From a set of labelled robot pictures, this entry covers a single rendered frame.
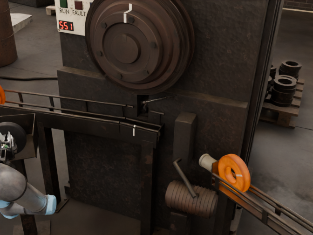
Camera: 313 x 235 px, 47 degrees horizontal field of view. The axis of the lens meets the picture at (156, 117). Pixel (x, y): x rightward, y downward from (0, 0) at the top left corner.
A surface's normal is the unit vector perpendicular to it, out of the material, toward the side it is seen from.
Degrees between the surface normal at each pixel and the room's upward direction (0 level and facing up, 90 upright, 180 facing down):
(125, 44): 90
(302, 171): 0
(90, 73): 0
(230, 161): 90
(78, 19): 90
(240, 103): 0
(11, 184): 76
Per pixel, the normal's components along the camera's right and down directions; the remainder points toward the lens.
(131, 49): -0.36, 0.46
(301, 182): 0.04, -0.86
